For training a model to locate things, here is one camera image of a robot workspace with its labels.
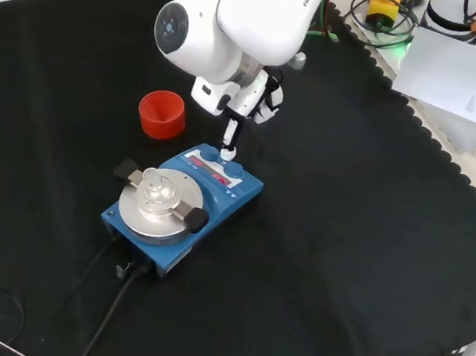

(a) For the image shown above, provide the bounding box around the thick black power cable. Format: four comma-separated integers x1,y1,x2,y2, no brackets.
77,254,153,356

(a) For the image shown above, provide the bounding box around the red ribbed plastic cup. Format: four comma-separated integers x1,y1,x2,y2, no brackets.
134,86,191,144

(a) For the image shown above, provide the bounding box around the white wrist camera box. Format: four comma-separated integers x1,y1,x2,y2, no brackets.
188,75,236,119

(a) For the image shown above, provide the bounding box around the yellow stop button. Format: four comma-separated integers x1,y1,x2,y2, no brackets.
364,0,403,34

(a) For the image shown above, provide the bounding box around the pale board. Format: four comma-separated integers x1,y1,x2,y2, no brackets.
387,23,476,128

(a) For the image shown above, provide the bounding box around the clear round-bottom glass flask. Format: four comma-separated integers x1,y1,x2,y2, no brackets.
137,165,178,211

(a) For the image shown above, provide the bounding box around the thin black cable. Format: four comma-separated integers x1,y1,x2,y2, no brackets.
48,231,124,325

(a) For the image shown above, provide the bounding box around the heater with blue base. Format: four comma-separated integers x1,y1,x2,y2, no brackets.
92,130,270,294

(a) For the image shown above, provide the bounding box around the green cable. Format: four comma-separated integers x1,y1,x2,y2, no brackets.
305,27,342,44

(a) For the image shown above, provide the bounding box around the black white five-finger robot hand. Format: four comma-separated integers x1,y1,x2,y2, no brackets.
218,61,289,167

